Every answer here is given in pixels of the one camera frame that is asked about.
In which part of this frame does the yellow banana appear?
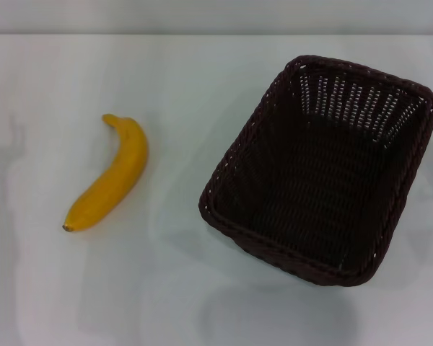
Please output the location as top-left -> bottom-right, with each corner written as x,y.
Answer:
61,113 -> 149,233

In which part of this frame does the dark brown woven basket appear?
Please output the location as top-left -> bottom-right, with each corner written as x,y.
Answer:
198,54 -> 433,288

